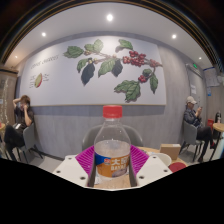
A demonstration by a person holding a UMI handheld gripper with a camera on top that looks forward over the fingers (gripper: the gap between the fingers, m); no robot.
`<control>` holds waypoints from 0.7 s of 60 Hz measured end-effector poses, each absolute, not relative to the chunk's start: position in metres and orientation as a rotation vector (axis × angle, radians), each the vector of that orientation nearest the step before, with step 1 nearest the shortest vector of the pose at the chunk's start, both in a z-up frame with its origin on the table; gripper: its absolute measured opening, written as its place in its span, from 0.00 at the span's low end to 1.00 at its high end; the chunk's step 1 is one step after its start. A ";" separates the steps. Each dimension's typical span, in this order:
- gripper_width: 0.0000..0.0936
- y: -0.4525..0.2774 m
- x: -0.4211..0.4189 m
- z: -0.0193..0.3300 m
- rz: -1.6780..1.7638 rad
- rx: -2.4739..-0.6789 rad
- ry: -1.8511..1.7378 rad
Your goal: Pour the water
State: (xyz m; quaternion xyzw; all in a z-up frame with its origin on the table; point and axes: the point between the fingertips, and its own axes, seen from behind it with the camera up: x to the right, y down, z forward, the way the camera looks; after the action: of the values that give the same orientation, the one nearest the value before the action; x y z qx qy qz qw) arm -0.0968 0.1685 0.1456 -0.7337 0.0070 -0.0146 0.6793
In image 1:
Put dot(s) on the green exit sign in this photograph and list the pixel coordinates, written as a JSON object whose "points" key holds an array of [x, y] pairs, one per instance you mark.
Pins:
{"points": [[195, 65]]}

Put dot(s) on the red bin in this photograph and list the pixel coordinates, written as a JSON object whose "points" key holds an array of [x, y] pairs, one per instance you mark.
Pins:
{"points": [[210, 124]]}

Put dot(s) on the flat round red coaster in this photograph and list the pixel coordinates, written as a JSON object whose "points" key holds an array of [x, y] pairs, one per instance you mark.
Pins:
{"points": [[177, 167]]}

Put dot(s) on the round wooden table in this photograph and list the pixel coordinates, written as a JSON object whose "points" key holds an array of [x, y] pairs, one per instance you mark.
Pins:
{"points": [[219, 127]]}

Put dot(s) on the brown cardboard box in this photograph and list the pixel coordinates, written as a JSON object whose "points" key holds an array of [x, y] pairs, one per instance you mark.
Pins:
{"points": [[170, 150]]}

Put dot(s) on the round ceiling lights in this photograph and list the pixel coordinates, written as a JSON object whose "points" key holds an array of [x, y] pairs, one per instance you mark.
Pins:
{"points": [[109, 17]]}

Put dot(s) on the grey chair with black legs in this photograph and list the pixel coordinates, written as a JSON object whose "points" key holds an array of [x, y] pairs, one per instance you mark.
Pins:
{"points": [[29, 136], [189, 131]]}

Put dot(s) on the white paper wall notice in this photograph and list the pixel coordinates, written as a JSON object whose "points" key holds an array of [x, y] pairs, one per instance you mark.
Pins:
{"points": [[193, 89]]}

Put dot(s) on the white cup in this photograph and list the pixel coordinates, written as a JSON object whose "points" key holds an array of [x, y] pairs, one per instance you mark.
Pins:
{"points": [[163, 159]]}

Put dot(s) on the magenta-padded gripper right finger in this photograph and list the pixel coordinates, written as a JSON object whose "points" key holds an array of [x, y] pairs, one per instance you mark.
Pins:
{"points": [[151, 169]]}

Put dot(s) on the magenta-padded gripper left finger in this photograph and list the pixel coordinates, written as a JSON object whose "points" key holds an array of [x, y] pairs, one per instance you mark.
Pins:
{"points": [[70, 170]]}

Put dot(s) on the coffee plant wall mural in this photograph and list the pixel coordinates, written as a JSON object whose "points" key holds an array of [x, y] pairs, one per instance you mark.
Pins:
{"points": [[60, 86]]}

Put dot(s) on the grey upholstered chair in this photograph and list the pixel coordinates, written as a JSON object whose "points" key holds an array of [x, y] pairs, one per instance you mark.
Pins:
{"points": [[88, 136]]}

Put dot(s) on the person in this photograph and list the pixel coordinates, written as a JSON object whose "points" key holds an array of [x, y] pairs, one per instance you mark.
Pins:
{"points": [[193, 118], [20, 116]]}

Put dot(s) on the white notice board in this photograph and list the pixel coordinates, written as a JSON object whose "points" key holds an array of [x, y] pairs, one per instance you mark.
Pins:
{"points": [[211, 77]]}

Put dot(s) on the clear red-capped drink bottle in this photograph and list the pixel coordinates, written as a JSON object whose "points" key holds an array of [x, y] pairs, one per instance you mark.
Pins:
{"points": [[112, 150]]}

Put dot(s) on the blue paper wall notice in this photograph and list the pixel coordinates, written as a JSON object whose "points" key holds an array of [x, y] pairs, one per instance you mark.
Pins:
{"points": [[209, 92]]}

